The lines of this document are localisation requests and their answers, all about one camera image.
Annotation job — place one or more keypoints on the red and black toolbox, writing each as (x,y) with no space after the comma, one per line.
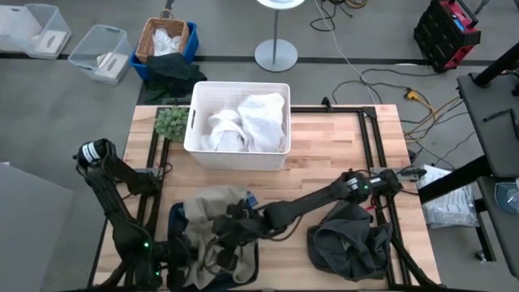
(444,36)

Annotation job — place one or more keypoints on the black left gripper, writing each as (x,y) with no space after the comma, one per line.
(182,251)

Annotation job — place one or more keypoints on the small clear plastic bin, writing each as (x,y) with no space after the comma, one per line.
(97,44)

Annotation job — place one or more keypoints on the grey flat board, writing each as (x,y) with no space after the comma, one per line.
(28,227)

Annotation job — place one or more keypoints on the wicker basket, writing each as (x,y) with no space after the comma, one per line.
(150,38)

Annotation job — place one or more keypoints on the white round lamp head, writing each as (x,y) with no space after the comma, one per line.
(280,3)

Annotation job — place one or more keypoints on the dark grey garment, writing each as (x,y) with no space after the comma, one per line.
(348,247)

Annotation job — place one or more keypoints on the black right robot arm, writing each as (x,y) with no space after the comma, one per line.
(316,200)

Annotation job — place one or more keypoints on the black diagonal pole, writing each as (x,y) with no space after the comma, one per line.
(498,67)

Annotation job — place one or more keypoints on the large clear plastic bin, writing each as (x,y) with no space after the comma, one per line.
(24,28)

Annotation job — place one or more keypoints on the green artificial plant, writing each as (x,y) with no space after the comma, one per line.
(172,123)

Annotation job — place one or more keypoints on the yellow power plug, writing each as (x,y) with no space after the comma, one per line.
(412,95)

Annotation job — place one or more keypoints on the clear bag with white contents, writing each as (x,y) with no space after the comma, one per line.
(450,207)

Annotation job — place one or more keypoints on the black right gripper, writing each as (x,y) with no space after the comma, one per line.
(239,229)

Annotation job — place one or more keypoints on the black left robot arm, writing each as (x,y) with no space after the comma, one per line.
(117,203)

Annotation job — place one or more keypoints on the dark green cloth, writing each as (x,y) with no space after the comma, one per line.
(174,77)

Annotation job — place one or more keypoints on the blue grey round object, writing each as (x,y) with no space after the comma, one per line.
(509,198)

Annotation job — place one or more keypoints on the blue plastic bin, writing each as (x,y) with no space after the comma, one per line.
(190,44)

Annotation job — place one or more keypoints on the black clamp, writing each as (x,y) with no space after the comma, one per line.
(327,103)

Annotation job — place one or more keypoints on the large white thin garment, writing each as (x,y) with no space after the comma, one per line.
(263,121)

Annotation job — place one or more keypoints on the black desk support beam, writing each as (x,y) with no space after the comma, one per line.
(454,180)

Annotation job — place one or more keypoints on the dark grey desk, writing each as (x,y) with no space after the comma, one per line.
(494,134)

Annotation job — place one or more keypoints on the black pen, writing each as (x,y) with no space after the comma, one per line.
(496,115)

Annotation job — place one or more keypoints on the beige garment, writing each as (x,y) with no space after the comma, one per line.
(207,207)

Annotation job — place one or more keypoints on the grey floor lamp stand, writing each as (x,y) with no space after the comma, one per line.
(276,54)

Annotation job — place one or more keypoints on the white plastic laundry basket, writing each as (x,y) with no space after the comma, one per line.
(239,160)

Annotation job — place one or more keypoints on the white cloth in wicker basket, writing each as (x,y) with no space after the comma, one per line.
(165,42)

